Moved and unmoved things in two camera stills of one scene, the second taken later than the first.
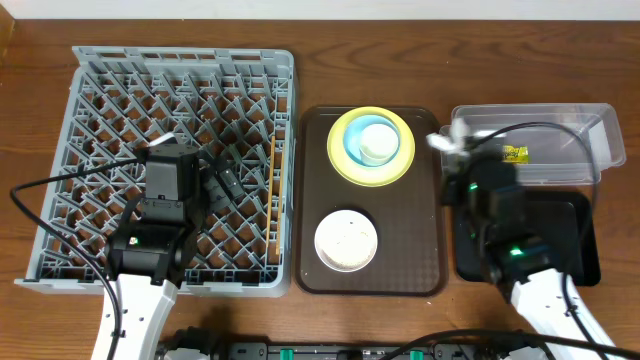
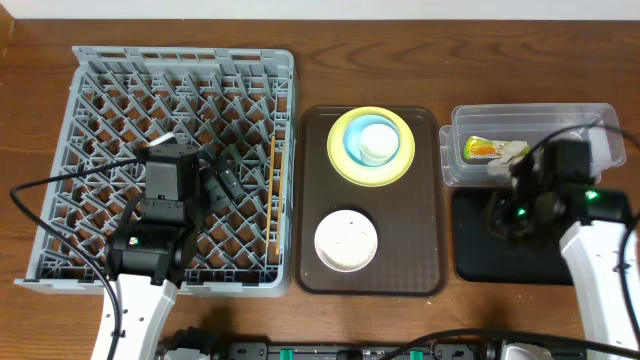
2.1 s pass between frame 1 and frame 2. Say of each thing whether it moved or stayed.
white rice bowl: stayed
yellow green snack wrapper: moved
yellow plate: stayed
